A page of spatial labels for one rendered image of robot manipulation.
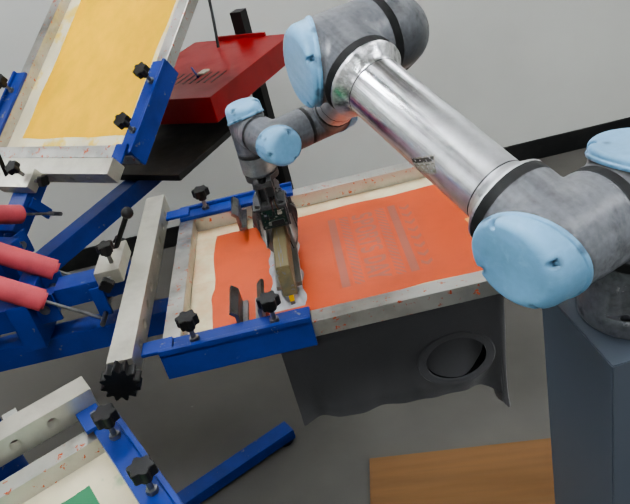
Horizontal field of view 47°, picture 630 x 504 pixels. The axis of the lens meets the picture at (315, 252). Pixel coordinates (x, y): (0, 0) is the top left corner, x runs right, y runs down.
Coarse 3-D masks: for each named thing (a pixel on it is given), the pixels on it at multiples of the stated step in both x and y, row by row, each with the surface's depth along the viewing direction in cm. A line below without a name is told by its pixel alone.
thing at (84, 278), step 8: (128, 264) 163; (80, 272) 165; (88, 272) 164; (64, 280) 164; (72, 280) 163; (80, 280) 162; (88, 280) 161; (56, 288) 161; (64, 288) 161; (72, 288) 161; (80, 288) 161; (88, 288) 161; (112, 288) 162; (120, 288) 162; (56, 296) 161; (64, 296) 162; (72, 296) 162; (80, 296) 162; (88, 296) 162; (64, 304) 163; (72, 304) 163
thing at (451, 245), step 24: (432, 240) 160; (456, 240) 158; (312, 264) 163; (456, 264) 151; (216, 288) 163; (240, 288) 161; (264, 288) 159; (312, 288) 155; (336, 288) 153; (360, 288) 151; (384, 288) 149; (216, 312) 155
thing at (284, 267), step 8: (272, 232) 160; (280, 232) 158; (280, 240) 155; (288, 240) 161; (280, 248) 152; (288, 248) 155; (280, 256) 150; (288, 256) 150; (280, 264) 147; (288, 264) 147; (280, 272) 147; (288, 272) 147; (280, 280) 148; (288, 280) 148; (288, 288) 149; (296, 288) 150
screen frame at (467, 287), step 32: (320, 192) 186; (352, 192) 187; (192, 224) 184; (224, 224) 188; (192, 256) 174; (416, 288) 140; (448, 288) 138; (480, 288) 138; (320, 320) 139; (352, 320) 140; (384, 320) 140
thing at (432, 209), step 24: (408, 192) 181; (432, 192) 179; (312, 216) 182; (336, 216) 179; (432, 216) 169; (456, 216) 167; (216, 240) 182; (240, 240) 180; (312, 240) 172; (216, 264) 172; (240, 264) 170; (264, 264) 168
